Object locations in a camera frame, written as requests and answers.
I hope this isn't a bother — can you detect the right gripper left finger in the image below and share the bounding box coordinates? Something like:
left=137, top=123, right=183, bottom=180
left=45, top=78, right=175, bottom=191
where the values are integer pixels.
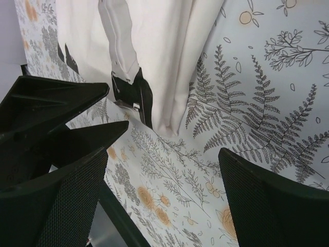
left=1, top=149, right=108, bottom=246

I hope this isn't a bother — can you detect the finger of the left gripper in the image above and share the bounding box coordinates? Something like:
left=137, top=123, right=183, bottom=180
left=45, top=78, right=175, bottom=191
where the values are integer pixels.
left=1, top=76, right=109, bottom=133
left=1, top=121, right=129, bottom=192

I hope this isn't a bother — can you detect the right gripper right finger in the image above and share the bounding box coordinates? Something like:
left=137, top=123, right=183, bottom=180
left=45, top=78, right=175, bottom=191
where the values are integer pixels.
left=218, top=148, right=328, bottom=246

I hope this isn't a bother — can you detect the white t shirt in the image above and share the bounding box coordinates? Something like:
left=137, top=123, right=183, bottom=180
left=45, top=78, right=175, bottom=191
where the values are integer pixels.
left=56, top=1, right=223, bottom=137

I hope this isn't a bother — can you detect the floral patterned table mat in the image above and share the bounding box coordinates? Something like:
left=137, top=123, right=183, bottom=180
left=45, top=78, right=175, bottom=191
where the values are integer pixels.
left=15, top=1, right=328, bottom=246

